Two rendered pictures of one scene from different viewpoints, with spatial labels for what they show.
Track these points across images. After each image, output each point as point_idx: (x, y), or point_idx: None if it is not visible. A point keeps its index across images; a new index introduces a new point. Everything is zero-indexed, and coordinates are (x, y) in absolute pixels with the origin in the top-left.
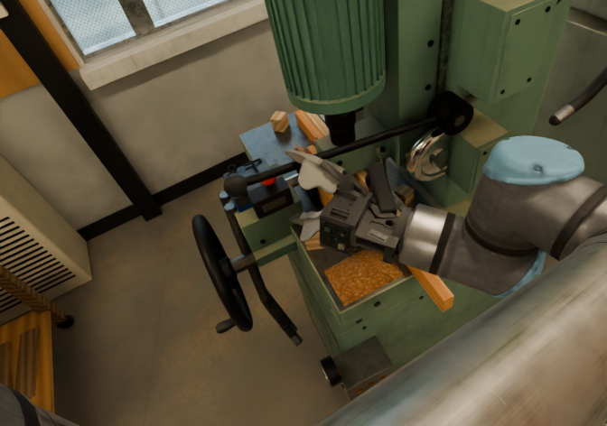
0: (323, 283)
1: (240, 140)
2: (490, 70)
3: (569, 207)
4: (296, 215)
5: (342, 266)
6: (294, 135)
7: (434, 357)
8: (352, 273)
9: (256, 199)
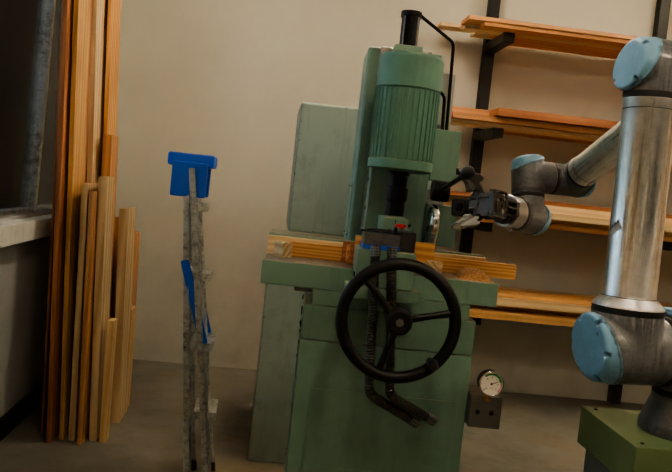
0: (471, 281)
1: (267, 263)
2: (455, 162)
3: (553, 164)
4: (453, 223)
5: (468, 270)
6: (302, 258)
7: None
8: (477, 269)
9: (412, 232)
